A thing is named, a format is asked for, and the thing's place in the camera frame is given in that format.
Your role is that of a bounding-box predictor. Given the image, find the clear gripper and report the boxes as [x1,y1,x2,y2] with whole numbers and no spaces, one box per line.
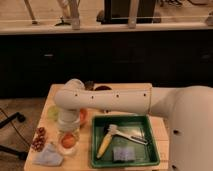
[58,122,80,152]

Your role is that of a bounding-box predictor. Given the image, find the orange apple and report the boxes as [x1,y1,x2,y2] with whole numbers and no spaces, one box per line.
[62,136,75,148]

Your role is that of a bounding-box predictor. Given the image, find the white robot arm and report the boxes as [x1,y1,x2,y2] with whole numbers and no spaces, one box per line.
[54,79,213,171]

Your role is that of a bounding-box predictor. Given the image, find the white paper cup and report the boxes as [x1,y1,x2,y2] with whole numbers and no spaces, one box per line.
[60,146,77,156]

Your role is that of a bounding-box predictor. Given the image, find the orange plastic bowl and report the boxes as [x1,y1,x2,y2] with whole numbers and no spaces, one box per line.
[80,109,88,126]

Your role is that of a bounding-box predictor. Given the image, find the red grape bunch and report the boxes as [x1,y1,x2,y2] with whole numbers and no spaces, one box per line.
[31,127,46,152]

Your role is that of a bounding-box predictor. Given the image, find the light blue cloth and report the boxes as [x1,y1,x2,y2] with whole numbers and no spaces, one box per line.
[33,143,63,167]

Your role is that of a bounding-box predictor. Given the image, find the wooden table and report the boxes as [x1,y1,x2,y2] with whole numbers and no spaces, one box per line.
[24,83,169,171]

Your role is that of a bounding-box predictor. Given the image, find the yellow corn cob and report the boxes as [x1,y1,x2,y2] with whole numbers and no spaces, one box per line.
[96,134,112,159]

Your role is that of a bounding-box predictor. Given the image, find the white dish brush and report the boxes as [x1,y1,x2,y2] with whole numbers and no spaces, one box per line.
[104,124,148,145]

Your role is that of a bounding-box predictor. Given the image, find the black office chair base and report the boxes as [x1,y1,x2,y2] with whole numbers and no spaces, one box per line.
[0,108,29,161]

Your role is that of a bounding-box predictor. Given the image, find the dark brown round object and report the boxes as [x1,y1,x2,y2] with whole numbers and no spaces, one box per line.
[94,85,112,91]

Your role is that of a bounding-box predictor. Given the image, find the blue grey sponge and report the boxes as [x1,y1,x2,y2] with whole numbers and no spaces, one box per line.
[113,147,135,162]

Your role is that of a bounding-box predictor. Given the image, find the green plastic tray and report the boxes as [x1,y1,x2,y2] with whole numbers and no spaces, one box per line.
[91,115,160,168]

